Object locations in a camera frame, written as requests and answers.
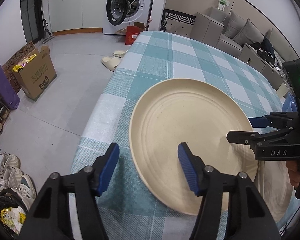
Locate beige plate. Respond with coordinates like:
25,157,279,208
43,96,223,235
225,159,294,224
129,78,258,215

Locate dark blue bowl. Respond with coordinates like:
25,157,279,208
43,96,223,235
282,92,298,112

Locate white kitchen base cabinets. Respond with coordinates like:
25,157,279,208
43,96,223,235
47,0,106,35

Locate person right hand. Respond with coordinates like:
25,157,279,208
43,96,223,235
286,160,300,188

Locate grey drawer cabinet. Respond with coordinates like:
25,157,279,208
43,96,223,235
238,43,283,90

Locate teal checked tablecloth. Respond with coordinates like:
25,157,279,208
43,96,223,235
71,31,282,239

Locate grey sofa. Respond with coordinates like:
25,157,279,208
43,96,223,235
190,7,296,61

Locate purple yoga mat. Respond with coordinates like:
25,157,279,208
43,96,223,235
0,65,20,110

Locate cardboard box with cat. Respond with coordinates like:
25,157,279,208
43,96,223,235
2,42,57,101

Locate beige slippers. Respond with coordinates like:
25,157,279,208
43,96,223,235
101,50,127,72

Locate red cardboard box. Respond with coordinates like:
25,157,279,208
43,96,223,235
125,22,145,45

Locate white washing machine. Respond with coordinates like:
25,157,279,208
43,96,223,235
103,0,153,35

